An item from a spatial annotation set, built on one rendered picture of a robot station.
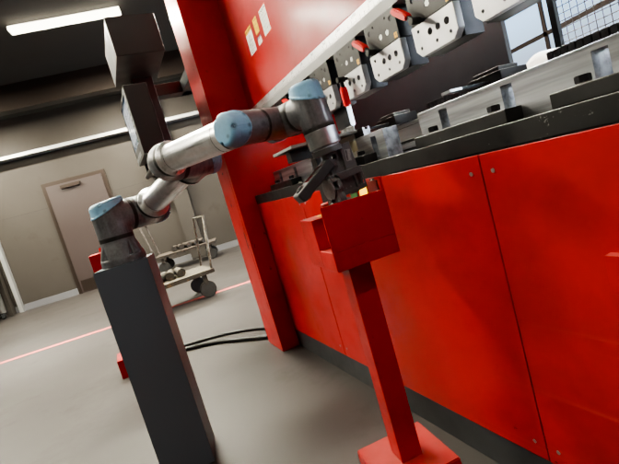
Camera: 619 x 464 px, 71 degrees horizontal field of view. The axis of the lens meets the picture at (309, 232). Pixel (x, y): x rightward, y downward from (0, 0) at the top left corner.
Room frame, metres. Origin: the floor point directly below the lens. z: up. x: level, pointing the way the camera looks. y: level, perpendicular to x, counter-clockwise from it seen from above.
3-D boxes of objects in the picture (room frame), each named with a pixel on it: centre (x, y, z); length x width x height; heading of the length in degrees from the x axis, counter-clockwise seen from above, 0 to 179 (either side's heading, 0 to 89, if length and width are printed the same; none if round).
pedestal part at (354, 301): (1.05, -0.09, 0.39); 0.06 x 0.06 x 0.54; 16
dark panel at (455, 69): (2.05, -0.62, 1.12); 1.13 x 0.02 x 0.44; 23
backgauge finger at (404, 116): (1.71, -0.39, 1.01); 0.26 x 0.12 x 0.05; 113
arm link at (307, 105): (1.00, -0.08, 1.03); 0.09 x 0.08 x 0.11; 46
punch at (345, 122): (1.63, -0.24, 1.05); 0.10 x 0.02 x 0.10; 23
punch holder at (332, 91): (1.66, -0.23, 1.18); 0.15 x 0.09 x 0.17; 23
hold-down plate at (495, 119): (1.06, -0.43, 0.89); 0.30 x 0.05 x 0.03; 23
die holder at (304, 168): (2.14, -0.02, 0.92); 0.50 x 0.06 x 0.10; 23
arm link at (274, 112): (1.06, 0.00, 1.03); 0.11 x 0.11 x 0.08; 46
